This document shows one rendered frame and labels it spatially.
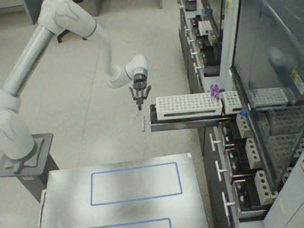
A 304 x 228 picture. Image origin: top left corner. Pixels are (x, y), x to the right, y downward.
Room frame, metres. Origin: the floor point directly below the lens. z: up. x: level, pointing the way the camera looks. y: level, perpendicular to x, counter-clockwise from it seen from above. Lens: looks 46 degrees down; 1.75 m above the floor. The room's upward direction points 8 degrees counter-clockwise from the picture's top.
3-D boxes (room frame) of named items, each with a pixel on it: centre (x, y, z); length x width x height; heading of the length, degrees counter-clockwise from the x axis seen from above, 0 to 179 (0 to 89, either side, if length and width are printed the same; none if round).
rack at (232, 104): (0.87, -0.49, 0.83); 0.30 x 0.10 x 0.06; 86
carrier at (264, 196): (0.42, -0.36, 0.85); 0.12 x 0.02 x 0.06; 175
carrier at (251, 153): (0.58, -0.37, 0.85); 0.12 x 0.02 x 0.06; 176
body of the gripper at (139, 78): (1.21, 0.05, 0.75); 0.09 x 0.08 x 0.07; 176
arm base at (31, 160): (0.83, 0.67, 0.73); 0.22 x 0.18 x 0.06; 176
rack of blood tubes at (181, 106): (0.90, -0.17, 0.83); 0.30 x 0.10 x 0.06; 86
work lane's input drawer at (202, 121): (0.89, -0.31, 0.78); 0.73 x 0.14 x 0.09; 86
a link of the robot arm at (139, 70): (1.28, 0.04, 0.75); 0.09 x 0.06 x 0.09; 86
